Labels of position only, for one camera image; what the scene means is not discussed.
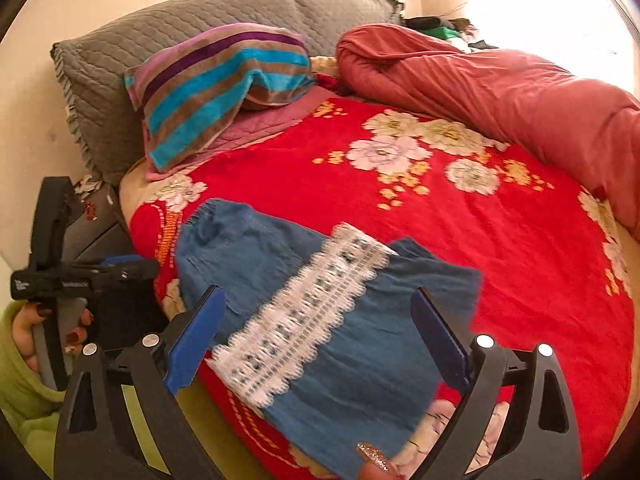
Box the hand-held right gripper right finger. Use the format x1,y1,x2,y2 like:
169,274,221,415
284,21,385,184
409,287,583,480

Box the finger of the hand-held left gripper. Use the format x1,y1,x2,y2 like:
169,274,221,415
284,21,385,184
97,254,145,267
92,259,160,288

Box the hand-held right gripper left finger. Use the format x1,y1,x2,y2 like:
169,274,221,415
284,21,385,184
54,285,227,480

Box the blue pants with white lace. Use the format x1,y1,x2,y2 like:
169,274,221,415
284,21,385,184
175,199,483,478

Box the person's left forearm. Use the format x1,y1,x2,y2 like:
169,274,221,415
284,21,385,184
0,305,68,478

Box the person's left hand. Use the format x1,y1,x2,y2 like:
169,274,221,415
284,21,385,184
11,300,96,376

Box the person's right hand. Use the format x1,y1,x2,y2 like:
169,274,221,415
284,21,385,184
356,442,401,480

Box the black bedside cabinet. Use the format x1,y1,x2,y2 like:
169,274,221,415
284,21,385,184
65,180,168,351

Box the red floral blanket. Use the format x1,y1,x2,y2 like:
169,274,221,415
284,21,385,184
127,97,636,480

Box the striped towel pillow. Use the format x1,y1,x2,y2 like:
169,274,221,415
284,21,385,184
124,23,316,171

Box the pink quilted pillow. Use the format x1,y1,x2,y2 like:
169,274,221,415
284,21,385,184
142,85,333,181

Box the large grey quilted pillow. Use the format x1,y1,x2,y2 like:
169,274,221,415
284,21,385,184
51,0,301,186

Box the pink-red quilted comforter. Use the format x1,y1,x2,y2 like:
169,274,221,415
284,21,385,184
336,24,640,238

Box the cream cloth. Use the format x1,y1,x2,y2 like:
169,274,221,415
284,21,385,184
310,55,341,78

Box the pile of clothes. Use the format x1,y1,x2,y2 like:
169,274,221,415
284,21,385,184
402,16,501,53

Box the small grey quilted pillow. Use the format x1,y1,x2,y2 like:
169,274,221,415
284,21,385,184
287,0,403,58

